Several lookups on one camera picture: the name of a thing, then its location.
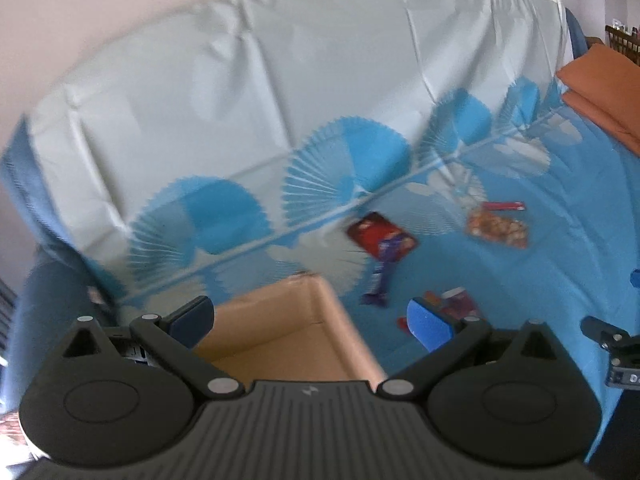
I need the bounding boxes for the orange folded blanket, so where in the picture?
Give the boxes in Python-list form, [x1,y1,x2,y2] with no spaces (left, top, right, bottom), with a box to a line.
[556,42,640,154]

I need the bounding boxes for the dark wooden furniture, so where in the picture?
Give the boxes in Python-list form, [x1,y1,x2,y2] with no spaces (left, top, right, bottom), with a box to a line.
[604,20,640,64]

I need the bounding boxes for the blue fabric sofa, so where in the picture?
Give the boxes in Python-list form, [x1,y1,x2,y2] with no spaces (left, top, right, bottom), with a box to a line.
[0,7,601,411]

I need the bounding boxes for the red coffee snack packet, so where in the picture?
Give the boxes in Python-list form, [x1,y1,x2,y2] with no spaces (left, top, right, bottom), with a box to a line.
[346,211,421,262]

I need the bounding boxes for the grey blue fan-print sheet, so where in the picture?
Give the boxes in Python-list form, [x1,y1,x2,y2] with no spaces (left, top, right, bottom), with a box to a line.
[2,0,640,461]

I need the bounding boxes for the cardboard box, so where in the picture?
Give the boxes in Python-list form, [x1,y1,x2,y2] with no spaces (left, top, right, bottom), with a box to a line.
[192,271,388,386]

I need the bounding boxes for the clear mixed nuts packet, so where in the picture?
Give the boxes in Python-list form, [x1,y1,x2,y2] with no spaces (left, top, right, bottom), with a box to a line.
[466,208,530,250]

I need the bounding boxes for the purple white snack stick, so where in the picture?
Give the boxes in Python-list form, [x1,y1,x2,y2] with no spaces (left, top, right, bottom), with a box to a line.
[425,287,483,322]

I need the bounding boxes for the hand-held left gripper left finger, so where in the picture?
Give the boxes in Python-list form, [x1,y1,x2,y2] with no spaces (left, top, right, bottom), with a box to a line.
[62,296,247,401]

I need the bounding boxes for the purple snack bar packet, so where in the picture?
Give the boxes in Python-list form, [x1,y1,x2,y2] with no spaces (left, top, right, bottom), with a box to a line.
[360,260,389,307]

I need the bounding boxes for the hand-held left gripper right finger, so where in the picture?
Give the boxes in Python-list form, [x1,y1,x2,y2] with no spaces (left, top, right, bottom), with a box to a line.
[377,297,571,401]

